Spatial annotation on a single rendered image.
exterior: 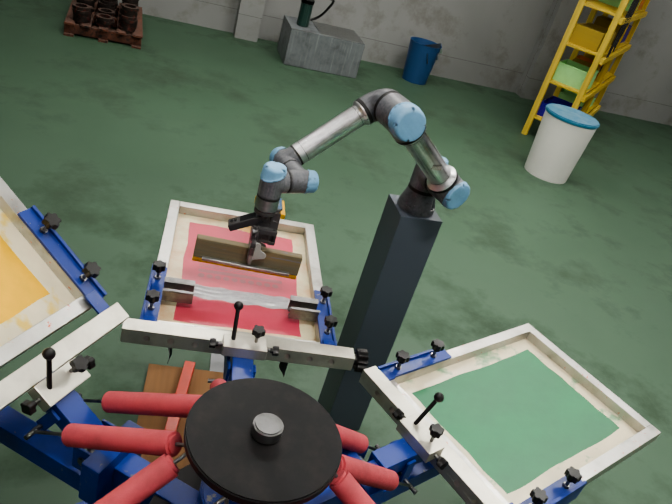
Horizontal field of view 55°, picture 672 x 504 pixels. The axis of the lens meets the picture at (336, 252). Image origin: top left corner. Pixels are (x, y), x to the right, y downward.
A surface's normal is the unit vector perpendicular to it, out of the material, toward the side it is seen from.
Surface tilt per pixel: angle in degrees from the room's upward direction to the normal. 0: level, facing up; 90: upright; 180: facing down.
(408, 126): 85
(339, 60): 90
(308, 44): 90
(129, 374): 0
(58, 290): 32
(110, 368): 0
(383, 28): 90
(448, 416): 0
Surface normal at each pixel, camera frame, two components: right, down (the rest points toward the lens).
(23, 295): 0.69, -0.48
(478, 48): 0.20, 0.56
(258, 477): 0.25, -0.83
